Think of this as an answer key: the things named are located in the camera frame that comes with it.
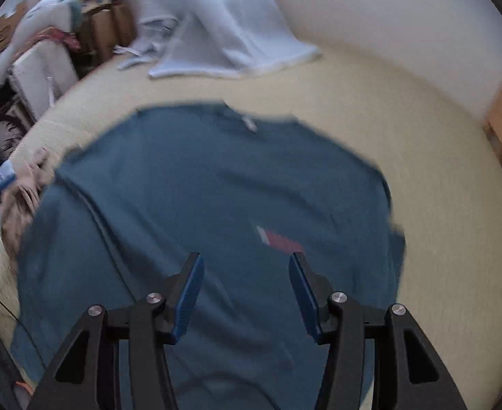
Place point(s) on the shark plush pillow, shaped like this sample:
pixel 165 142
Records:
pixel 50 13

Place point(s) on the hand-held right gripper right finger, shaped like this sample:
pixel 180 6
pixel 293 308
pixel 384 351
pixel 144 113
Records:
pixel 302 299

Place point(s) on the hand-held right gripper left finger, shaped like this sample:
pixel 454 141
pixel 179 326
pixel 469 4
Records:
pixel 189 303

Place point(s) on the pink cloth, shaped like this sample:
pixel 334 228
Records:
pixel 65 38

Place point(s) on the teal shirt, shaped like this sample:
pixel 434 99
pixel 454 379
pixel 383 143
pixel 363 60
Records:
pixel 212 188

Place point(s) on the flat cardboard box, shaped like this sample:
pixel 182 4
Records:
pixel 9 25

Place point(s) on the light blue blanket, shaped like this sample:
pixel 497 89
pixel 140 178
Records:
pixel 225 21

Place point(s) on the tall cardboard box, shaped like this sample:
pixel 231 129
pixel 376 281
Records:
pixel 110 30

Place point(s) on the beige garment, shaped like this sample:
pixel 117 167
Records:
pixel 20 205

